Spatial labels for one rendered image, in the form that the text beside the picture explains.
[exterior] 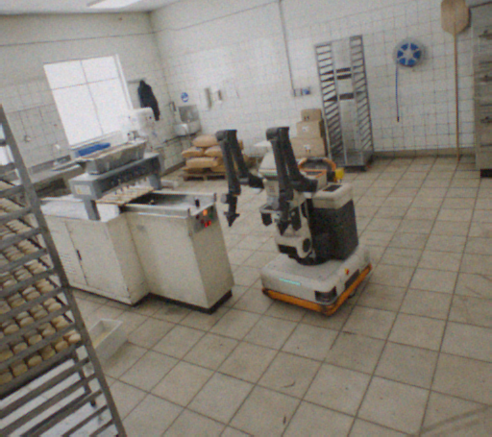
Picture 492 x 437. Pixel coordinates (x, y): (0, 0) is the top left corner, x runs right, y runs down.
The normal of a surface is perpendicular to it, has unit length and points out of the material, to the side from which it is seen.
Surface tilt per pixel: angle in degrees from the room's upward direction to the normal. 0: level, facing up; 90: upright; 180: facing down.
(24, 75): 90
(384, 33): 90
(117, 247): 90
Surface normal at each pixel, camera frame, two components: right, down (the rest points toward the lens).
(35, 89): 0.83, 0.01
